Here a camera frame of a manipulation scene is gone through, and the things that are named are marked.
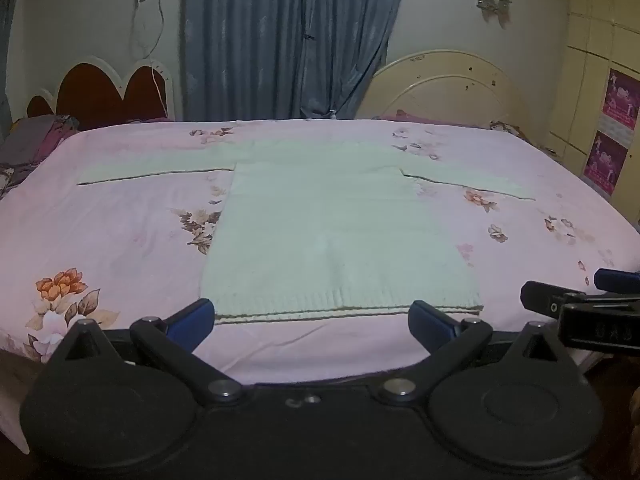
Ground dark pink pillow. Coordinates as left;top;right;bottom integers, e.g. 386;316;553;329
0;114;82;198

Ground red heart-shaped headboard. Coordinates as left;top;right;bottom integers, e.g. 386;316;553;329
25;55;176;132

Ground pink wall poster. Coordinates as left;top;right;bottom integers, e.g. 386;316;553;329
582;130;630;197
599;67;640;132

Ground pink floral bed sheet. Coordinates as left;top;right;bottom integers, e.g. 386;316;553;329
0;117;640;456

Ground blue window curtain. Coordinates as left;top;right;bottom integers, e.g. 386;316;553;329
179;0;412;122
0;0;25;136

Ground pale green knitted sweater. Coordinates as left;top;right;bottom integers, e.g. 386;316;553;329
75;139;538;327

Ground white hanging cable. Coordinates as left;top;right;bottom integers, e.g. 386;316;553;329
130;0;170;117

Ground cream round headboard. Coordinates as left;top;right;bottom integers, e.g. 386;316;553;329
354;50;533;128

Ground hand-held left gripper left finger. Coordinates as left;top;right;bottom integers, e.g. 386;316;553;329
42;299;246;406

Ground floral patterned pillow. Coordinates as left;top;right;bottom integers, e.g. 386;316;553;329
487;119;527;138

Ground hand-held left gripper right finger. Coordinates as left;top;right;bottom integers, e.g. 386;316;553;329
378;300;575;406

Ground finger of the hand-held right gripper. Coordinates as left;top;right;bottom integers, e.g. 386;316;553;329
593;268;640;292
520;281;587;319

